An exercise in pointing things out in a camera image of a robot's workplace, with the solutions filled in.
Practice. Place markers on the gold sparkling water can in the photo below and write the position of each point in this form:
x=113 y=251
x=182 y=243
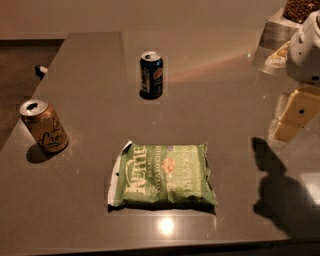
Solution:
x=42 y=121

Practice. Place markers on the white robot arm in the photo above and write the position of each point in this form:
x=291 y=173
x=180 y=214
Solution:
x=300 y=56

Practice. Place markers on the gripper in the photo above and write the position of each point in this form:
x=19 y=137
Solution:
x=305 y=53

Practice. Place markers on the dark blue soda can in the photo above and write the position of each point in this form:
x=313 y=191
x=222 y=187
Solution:
x=151 y=65

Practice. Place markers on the green jalapeno chip bag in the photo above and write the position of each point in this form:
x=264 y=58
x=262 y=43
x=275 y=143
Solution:
x=156 y=177

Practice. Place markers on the small black white object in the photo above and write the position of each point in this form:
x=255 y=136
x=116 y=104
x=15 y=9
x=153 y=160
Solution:
x=41 y=71

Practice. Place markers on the metal container with brown contents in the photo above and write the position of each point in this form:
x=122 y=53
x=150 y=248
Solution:
x=279 y=29

